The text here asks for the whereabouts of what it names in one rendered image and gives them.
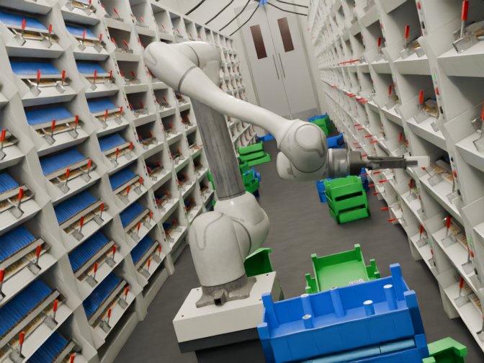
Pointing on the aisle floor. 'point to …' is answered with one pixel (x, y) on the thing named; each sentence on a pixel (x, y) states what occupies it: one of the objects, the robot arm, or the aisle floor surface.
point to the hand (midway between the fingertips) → (416, 161)
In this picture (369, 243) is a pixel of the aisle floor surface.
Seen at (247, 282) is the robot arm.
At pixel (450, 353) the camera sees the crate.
